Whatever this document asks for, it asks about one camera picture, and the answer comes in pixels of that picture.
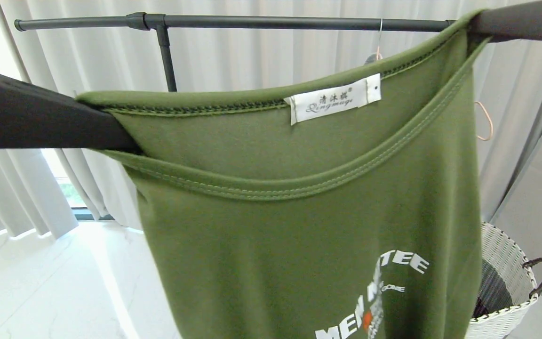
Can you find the black clothes rack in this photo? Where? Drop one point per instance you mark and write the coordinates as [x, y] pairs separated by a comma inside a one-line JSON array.
[[252, 22]]

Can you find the pale grey shorts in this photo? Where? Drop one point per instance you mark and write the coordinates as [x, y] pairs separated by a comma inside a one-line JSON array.
[[370, 59]]

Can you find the green garment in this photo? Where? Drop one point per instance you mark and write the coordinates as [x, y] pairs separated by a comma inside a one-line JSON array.
[[299, 235]]

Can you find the white laundry basket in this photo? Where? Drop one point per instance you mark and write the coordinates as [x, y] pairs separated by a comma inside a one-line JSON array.
[[506, 263]]

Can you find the pink clothes hanger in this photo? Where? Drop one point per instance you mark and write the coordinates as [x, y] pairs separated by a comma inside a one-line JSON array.
[[489, 122], [380, 37]]

